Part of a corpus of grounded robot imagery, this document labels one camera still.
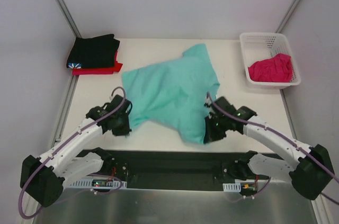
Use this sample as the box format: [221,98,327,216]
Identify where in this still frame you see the right aluminium frame post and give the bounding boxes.
[275,0,320,34]

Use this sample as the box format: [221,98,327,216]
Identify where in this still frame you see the white cable duct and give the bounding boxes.
[64,177,127,190]
[222,182,242,193]

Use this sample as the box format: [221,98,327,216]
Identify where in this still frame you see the white plastic basket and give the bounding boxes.
[239,32,301,89]

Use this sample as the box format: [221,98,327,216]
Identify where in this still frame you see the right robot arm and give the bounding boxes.
[204,95,338,200]

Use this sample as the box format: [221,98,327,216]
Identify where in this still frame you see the right white cable duct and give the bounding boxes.
[222,182,242,193]

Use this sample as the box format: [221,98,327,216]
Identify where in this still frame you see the folded black t shirt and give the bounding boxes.
[66,34,120,69]

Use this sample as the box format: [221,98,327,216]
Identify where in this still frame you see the teal t shirt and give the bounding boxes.
[122,43,220,144]

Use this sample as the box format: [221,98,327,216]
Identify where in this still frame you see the folded red t shirt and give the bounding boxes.
[72,51,123,76]

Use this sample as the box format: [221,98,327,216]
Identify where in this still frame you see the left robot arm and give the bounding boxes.
[20,94,132,208]

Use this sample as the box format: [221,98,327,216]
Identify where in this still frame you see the pink t shirt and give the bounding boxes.
[248,53,293,83]

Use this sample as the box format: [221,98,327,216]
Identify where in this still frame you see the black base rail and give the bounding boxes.
[69,149,292,190]

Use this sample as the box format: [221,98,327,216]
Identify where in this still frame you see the left aluminium frame post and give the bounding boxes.
[55,0,82,38]

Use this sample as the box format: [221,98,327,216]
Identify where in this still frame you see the aluminium frame post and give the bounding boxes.
[275,0,320,34]
[55,0,82,38]

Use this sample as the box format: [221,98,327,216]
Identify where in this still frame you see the left white cable duct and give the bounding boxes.
[64,177,127,190]

